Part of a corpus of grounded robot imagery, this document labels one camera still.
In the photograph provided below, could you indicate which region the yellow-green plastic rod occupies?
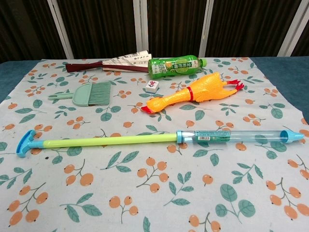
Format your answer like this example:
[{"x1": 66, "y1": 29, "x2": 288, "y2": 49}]
[{"x1": 16, "y1": 130, "x2": 179, "y2": 159}]

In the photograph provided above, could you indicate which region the clear blue plastic tube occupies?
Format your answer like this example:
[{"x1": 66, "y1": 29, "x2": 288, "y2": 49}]
[{"x1": 176, "y1": 129, "x2": 304, "y2": 147}]

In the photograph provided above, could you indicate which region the white mahjong tile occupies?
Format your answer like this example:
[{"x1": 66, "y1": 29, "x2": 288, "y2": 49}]
[{"x1": 145, "y1": 79, "x2": 160, "y2": 94}]

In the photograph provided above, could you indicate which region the green plastic drink bottle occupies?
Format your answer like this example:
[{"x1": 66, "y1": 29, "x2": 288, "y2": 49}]
[{"x1": 147, "y1": 55, "x2": 208, "y2": 79}]

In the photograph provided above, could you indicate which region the yellow rubber chicken toy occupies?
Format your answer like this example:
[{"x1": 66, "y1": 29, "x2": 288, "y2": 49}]
[{"x1": 141, "y1": 72, "x2": 244, "y2": 114}]

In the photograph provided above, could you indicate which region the small green hand brush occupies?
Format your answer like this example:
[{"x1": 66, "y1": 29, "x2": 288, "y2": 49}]
[{"x1": 47, "y1": 81, "x2": 112, "y2": 106}]

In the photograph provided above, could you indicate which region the floral fruit print tablecloth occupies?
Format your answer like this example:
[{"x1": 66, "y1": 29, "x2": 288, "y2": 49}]
[{"x1": 0, "y1": 57, "x2": 309, "y2": 232}]

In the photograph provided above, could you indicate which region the folding paper fan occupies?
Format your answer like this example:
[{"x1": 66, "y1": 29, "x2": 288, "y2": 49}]
[{"x1": 65, "y1": 49, "x2": 154, "y2": 73}]

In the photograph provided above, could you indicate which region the white frame post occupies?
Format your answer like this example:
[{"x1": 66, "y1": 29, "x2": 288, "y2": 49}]
[
  {"x1": 277, "y1": 0, "x2": 309, "y2": 58},
  {"x1": 47, "y1": 0, "x2": 74, "y2": 59},
  {"x1": 199, "y1": 0, "x2": 214, "y2": 58},
  {"x1": 133, "y1": 0, "x2": 149, "y2": 57}
]

